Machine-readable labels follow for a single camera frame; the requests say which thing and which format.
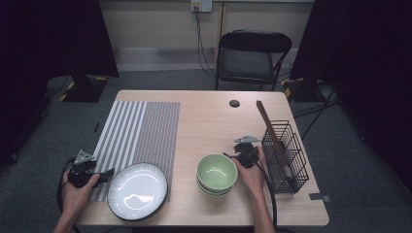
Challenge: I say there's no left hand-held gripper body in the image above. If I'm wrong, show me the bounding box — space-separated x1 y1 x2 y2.
67 149 98 188

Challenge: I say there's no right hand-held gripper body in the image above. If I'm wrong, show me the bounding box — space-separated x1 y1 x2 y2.
233 135 261 169

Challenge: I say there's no black wire cutlery basket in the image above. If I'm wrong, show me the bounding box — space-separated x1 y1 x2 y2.
260 119 310 196

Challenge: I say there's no person's right hand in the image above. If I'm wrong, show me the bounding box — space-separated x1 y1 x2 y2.
231 146 268 195

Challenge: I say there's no person's left hand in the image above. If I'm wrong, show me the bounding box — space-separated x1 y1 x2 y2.
60 170 101 214

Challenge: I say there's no bundle of brown chopsticks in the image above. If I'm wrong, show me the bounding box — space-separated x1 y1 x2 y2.
256 99 291 173

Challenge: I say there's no grey striped placemat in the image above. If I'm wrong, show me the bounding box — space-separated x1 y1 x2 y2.
89 101 181 203

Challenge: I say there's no black stand base striped tape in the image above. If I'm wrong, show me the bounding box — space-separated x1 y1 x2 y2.
58 74 110 104
281 77 325 104

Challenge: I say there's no grey tape strip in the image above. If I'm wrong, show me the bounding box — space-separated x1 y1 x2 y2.
308 192 332 204

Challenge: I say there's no black folding chair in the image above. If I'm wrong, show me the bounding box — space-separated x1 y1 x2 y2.
214 29 293 92

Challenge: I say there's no black curtain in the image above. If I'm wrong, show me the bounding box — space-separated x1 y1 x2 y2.
0 0 120 166
289 0 412 185

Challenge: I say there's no right hand-held gripper cable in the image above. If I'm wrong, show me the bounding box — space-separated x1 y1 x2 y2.
246 154 279 231

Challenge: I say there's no black floor cable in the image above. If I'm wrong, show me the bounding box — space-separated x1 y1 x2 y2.
44 76 71 100
292 85 340 141

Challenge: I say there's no black power cable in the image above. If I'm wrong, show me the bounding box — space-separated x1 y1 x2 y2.
195 7 218 78
193 7 217 77

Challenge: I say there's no white wall socket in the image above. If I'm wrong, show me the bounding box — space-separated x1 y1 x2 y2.
189 0 213 14

